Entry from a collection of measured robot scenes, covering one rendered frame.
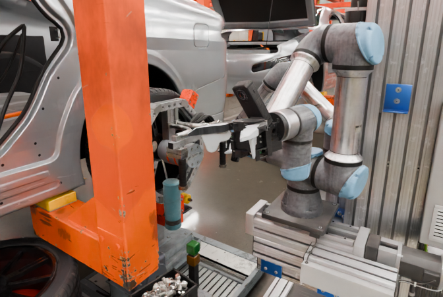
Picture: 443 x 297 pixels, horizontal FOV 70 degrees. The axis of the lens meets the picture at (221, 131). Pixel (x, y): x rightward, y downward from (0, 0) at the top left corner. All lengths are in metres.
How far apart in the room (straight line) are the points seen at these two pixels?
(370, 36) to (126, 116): 0.77
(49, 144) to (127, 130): 0.57
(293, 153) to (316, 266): 0.44
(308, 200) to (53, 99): 1.14
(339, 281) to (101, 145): 0.87
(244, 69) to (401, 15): 3.04
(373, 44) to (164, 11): 1.30
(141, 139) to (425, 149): 0.95
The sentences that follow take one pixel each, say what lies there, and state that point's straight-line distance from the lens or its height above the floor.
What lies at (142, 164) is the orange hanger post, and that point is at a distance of 1.18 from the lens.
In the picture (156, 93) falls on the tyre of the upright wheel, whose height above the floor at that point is 1.16.
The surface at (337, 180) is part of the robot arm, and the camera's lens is 1.06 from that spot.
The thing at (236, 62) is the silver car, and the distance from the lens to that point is 4.13.
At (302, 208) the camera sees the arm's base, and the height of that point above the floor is 0.85.
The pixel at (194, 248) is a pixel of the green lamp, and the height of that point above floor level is 0.65.
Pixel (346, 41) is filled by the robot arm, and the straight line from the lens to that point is 0.99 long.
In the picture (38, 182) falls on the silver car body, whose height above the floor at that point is 0.84.
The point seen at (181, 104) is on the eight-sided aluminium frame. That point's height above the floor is 1.10.
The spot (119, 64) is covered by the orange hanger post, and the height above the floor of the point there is 1.34.
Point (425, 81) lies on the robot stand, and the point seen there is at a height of 1.29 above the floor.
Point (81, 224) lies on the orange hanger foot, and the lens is 1.48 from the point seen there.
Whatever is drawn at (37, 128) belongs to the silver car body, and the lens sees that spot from 1.56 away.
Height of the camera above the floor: 1.40
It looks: 15 degrees down
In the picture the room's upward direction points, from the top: straight up
